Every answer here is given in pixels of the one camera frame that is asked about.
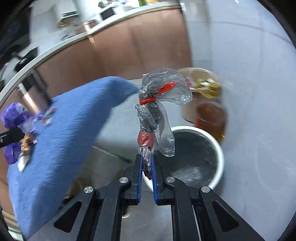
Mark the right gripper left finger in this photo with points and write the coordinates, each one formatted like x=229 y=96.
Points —
x=134 y=174

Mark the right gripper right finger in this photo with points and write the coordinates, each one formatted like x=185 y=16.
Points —
x=162 y=194

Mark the purple plastic wrapper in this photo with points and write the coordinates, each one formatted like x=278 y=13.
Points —
x=18 y=122

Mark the clear plastic bag red tie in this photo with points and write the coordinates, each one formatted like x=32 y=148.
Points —
x=163 y=84

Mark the white round trash bin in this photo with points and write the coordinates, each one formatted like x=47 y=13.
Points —
x=198 y=159

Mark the kitchen counter with brown cabinets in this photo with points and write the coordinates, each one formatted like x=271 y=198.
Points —
x=126 y=45

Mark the small candy wrappers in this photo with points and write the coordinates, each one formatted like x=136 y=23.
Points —
x=45 y=116

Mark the blue terry table cloth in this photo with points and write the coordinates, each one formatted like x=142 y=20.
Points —
x=36 y=192

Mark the black wok pan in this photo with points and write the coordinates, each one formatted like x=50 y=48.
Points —
x=24 y=59

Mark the beige waste basket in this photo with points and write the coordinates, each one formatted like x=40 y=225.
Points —
x=204 y=86

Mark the cooking oil bottle yellow cap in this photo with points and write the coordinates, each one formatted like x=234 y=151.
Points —
x=211 y=117

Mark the white gas water heater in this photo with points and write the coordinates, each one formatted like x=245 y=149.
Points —
x=65 y=12

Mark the white microwave oven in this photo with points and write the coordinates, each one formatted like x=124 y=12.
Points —
x=107 y=12

